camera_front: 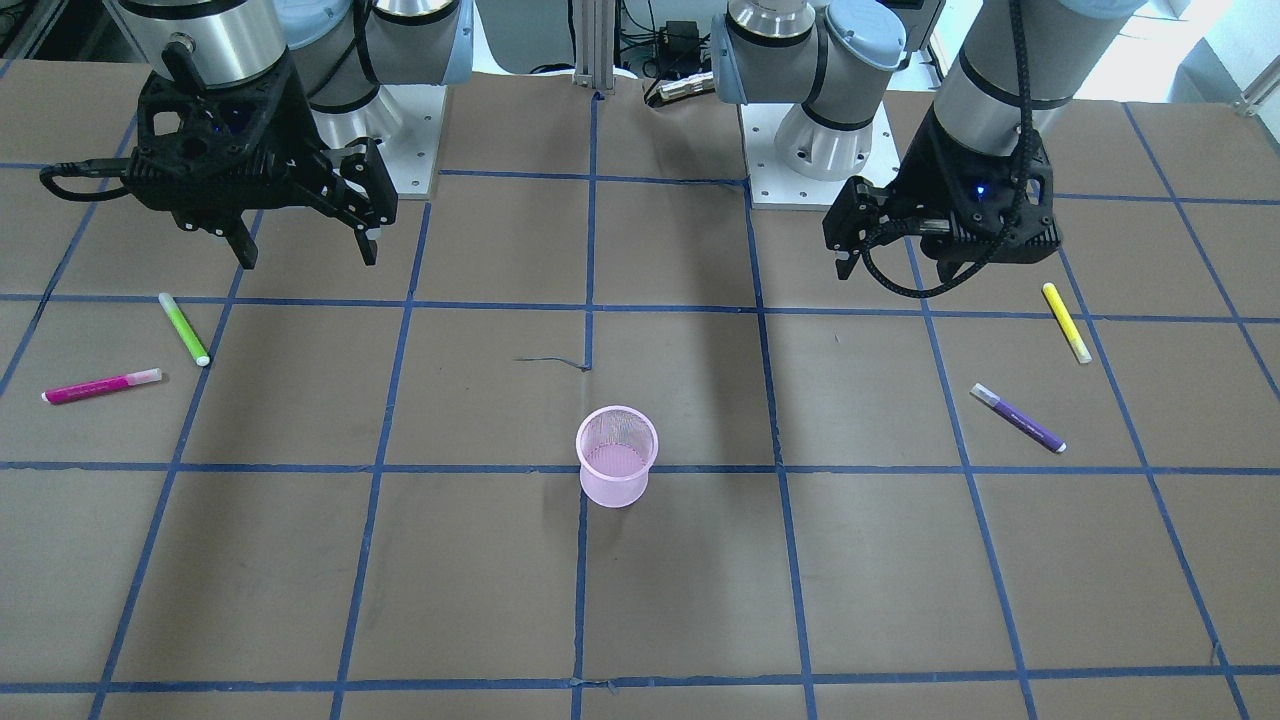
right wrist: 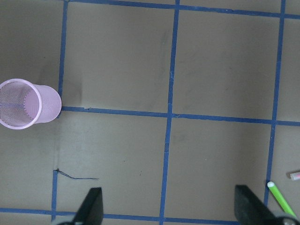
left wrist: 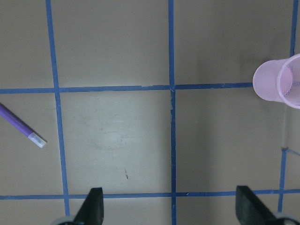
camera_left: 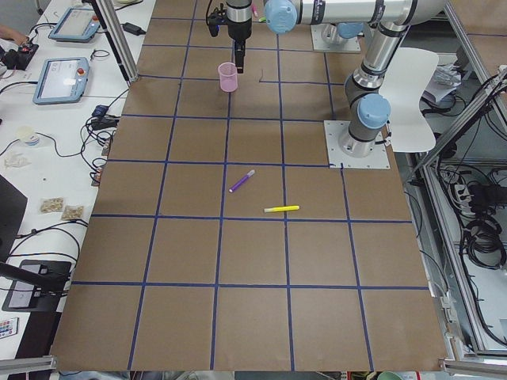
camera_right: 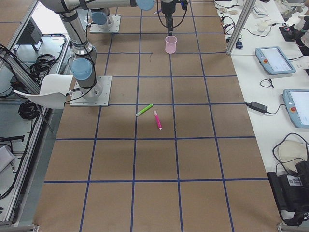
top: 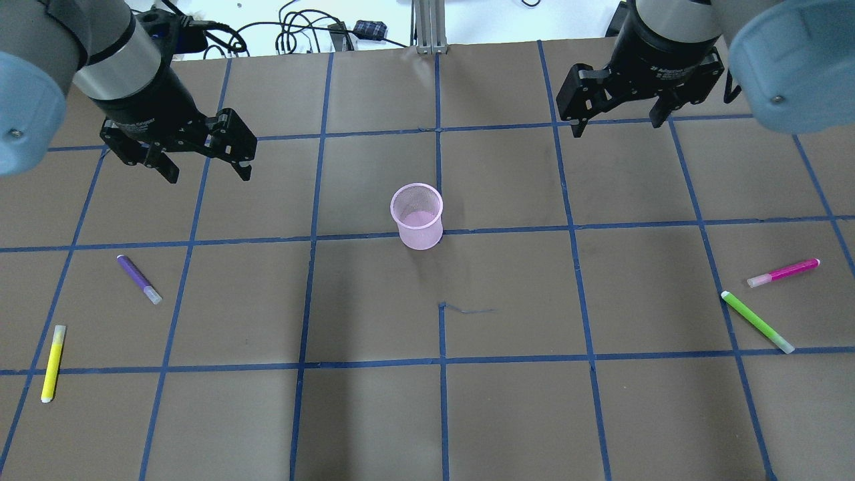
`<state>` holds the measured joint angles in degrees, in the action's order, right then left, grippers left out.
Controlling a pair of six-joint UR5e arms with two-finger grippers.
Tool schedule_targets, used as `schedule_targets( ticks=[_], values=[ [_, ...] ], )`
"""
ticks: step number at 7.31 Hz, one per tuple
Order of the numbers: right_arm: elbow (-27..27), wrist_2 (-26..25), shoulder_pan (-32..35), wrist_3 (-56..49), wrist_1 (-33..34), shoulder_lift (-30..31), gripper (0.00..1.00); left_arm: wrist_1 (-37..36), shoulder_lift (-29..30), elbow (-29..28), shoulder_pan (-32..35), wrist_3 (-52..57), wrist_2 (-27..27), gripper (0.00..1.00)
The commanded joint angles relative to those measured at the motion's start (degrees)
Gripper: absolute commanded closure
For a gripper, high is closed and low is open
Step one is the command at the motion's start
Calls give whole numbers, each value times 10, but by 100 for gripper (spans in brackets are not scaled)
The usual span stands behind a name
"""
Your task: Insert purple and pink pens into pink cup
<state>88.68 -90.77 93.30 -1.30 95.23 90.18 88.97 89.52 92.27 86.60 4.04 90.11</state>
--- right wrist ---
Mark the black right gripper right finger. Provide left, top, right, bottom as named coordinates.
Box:
left=234, top=185, right=277, bottom=225

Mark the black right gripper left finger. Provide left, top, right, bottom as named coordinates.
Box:
left=71, top=187, right=104, bottom=225

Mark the pink highlighter pen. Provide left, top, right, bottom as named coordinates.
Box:
left=290, top=172, right=300, bottom=181

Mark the pink mesh cup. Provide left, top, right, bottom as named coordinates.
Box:
left=0, top=79, right=62, bottom=130

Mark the green highlighter pen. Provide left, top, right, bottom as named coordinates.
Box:
left=267, top=181, right=296, bottom=217

